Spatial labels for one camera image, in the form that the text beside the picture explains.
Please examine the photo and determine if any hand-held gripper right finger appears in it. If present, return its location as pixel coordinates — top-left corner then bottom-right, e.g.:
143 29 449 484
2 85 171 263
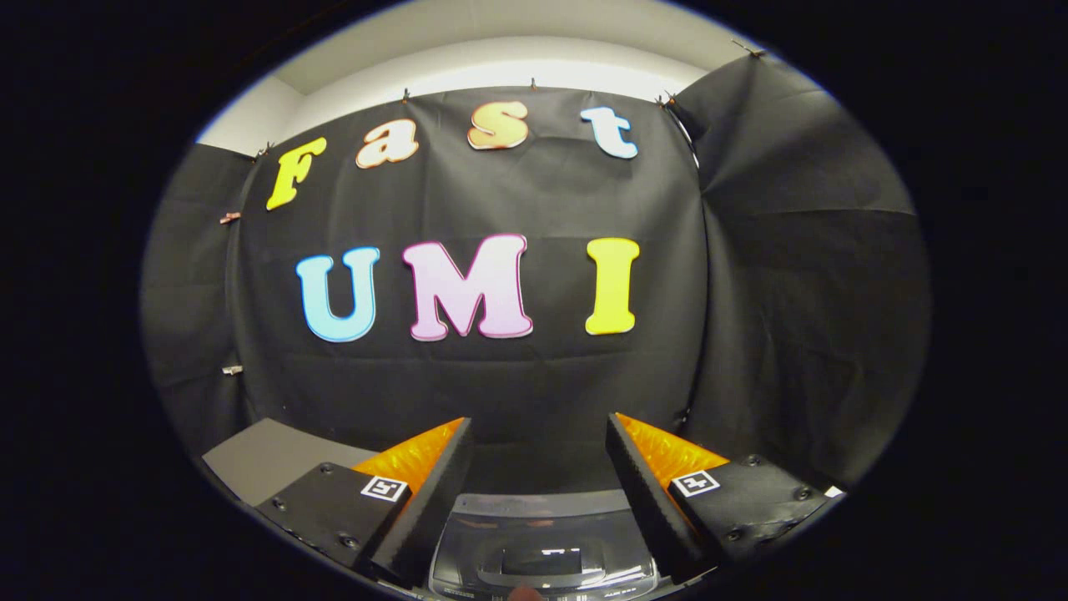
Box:
605 412 829 585

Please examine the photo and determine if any grey cabinet table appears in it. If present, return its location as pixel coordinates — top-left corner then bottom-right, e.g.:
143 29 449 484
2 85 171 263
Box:
202 417 378 507

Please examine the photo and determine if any grey washing machine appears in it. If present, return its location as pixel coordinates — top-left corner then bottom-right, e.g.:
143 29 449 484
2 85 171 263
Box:
413 490 678 601

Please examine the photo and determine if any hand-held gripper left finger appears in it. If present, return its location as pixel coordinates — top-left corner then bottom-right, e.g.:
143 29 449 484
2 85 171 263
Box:
254 417 475 588

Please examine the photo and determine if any dark washing machine lid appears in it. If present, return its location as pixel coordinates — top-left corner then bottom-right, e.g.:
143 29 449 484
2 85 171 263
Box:
429 490 662 598

